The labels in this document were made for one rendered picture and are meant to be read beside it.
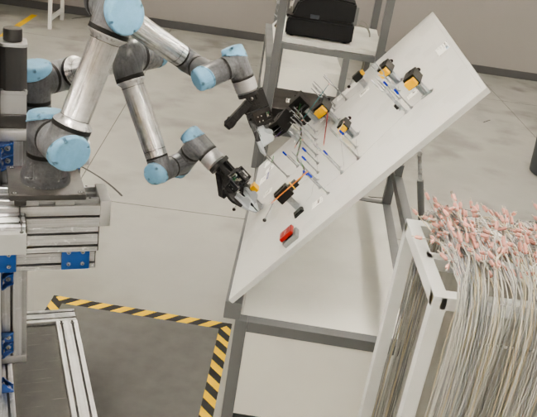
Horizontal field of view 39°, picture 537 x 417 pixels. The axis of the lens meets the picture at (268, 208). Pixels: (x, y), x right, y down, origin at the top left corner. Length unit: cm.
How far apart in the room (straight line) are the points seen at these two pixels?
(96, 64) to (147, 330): 188
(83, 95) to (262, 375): 109
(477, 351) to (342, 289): 125
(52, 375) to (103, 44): 148
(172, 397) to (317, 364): 101
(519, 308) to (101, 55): 129
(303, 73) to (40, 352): 314
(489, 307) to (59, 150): 125
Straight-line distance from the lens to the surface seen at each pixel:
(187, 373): 353
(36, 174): 237
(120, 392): 340
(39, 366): 320
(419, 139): 222
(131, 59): 252
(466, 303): 152
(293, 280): 274
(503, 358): 163
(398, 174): 331
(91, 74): 218
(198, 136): 257
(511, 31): 1041
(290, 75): 561
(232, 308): 245
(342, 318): 258
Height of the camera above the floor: 217
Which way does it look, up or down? 25 degrees down
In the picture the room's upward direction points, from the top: 9 degrees clockwise
